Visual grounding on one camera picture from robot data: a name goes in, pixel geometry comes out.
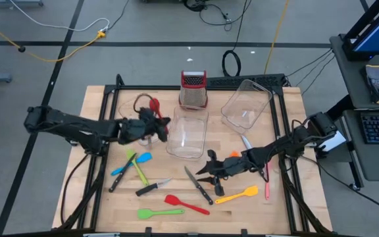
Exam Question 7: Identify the black power strip cables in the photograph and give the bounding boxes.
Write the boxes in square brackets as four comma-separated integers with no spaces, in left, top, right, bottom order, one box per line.
[284,48,336,96]

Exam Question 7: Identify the blue silicone spatula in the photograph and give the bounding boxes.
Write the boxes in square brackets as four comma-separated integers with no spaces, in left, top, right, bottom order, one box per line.
[111,151,153,177]

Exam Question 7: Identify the red steel box grater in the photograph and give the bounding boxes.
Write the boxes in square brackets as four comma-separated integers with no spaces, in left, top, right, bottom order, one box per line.
[178,70,209,111]

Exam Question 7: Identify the black coiled hanging cable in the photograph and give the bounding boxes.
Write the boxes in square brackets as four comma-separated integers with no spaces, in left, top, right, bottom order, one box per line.
[221,0,253,78]

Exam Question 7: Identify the red silicone spatula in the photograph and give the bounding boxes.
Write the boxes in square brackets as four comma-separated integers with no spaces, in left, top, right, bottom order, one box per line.
[164,194,211,216]

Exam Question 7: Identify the red spoon with white sticker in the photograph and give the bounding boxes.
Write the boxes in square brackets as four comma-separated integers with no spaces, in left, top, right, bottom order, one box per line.
[149,97,170,134]

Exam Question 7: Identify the thin black floor cable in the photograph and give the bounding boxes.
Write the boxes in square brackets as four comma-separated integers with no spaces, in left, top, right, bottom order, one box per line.
[107,0,130,31]

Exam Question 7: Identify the black cable tangle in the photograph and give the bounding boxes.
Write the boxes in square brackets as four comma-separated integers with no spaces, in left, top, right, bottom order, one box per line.
[182,0,243,32]

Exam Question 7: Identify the black riveted handle knife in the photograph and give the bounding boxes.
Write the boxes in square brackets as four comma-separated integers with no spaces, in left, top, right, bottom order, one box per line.
[184,165,215,206]

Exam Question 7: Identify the yellow floor extension cable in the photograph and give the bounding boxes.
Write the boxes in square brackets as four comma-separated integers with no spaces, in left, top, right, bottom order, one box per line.
[0,13,107,63]

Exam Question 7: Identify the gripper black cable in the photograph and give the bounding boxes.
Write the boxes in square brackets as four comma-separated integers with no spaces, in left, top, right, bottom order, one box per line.
[257,157,272,184]
[132,93,155,115]

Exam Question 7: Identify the black desk stand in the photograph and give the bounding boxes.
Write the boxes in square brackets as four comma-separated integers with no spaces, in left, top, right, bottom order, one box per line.
[324,94,365,192]

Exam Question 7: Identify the yellow silicone spatula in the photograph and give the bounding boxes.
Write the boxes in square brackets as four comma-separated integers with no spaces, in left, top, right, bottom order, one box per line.
[214,185,259,205]

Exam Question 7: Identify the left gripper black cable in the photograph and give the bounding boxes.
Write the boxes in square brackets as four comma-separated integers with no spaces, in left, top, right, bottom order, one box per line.
[132,93,155,115]

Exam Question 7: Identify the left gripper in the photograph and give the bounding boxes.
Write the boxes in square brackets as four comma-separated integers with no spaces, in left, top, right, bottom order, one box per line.
[118,107,172,145]

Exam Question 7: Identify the yellow hanging cable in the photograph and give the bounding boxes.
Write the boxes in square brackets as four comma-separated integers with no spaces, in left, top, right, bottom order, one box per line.
[263,0,291,75]

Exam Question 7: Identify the grey black work gloves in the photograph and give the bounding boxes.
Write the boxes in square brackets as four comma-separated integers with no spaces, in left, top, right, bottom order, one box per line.
[361,64,379,105]

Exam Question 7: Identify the black power strip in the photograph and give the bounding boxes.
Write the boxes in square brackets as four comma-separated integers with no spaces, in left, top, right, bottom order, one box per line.
[205,73,288,88]

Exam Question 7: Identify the white floor cable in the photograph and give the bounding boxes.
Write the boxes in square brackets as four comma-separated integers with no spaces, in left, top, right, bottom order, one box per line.
[9,0,111,33]

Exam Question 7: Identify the green silicone spatula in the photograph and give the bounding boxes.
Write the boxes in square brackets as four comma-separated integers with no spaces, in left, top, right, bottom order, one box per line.
[137,208,186,221]

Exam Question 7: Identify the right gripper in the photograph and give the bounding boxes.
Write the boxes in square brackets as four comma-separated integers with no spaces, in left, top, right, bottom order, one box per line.
[195,149,253,198]

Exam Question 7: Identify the grey keyboard desk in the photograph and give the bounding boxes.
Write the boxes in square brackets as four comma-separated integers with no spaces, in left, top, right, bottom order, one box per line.
[342,108,379,182]

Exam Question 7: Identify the clear plastic bin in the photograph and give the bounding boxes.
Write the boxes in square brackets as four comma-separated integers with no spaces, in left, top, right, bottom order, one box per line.
[165,105,210,160]
[117,93,170,148]
[220,78,273,135]

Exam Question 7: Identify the computer monitor blue screen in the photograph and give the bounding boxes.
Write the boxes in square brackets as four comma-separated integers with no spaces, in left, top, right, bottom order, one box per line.
[342,0,379,62]

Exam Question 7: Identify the long slim black knife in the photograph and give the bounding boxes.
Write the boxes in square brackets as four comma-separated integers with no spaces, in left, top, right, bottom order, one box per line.
[108,153,138,194]

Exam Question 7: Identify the small black paring knife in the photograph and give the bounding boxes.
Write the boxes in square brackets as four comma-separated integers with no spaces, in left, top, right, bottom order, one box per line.
[135,178,173,198]

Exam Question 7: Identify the black arm base cable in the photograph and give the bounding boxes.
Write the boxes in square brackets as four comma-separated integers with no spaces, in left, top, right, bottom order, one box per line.
[59,153,90,226]

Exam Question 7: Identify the grey side desk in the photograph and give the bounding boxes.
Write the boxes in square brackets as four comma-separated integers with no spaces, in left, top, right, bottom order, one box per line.
[329,32,379,110]

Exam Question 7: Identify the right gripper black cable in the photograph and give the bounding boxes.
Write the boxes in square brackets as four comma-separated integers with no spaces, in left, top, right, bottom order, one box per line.
[257,157,272,184]

